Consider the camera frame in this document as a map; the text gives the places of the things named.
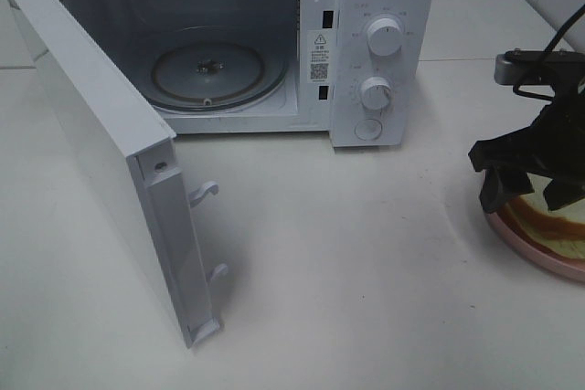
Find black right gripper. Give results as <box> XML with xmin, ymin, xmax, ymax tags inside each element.
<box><xmin>469</xmin><ymin>83</ymin><xmax>584</xmax><ymax>213</ymax></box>

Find white bread sandwich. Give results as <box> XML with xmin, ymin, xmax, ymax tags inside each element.
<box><xmin>497</xmin><ymin>174</ymin><xmax>584</xmax><ymax>260</ymax></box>

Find pink round plate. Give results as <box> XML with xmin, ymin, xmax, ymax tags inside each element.
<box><xmin>485</xmin><ymin>208</ymin><xmax>584</xmax><ymax>283</ymax></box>

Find round white door button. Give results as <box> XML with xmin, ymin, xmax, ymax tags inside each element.
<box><xmin>355</xmin><ymin>119</ymin><xmax>383</xmax><ymax>141</ymax></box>

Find white microwave door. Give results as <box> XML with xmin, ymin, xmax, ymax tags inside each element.
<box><xmin>7</xmin><ymin>0</ymin><xmax>228</xmax><ymax>346</ymax></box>

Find upper white power knob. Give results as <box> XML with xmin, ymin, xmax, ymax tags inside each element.
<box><xmin>367</xmin><ymin>16</ymin><xmax>404</xmax><ymax>57</ymax></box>

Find white microwave oven body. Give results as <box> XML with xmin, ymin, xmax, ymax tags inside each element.
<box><xmin>59</xmin><ymin>0</ymin><xmax>431</xmax><ymax>147</ymax></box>

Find glass microwave turntable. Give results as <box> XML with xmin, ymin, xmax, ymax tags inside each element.
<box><xmin>144</xmin><ymin>26</ymin><xmax>293</xmax><ymax>113</ymax></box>

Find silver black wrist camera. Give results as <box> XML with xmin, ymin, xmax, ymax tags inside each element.
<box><xmin>494</xmin><ymin>49</ymin><xmax>584</xmax><ymax>91</ymax></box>

